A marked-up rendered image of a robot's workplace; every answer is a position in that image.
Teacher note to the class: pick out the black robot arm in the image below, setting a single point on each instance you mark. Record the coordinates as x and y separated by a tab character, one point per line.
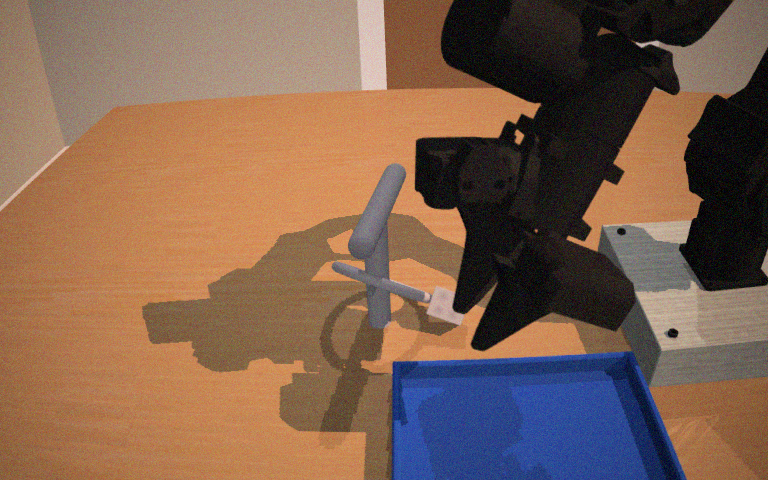
548	52

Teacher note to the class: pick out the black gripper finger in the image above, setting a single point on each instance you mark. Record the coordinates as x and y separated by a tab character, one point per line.
509	310
478	273

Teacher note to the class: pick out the blue tray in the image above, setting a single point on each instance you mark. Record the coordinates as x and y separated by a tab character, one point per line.
559	417

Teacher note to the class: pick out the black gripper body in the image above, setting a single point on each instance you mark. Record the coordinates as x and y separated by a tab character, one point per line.
559	275

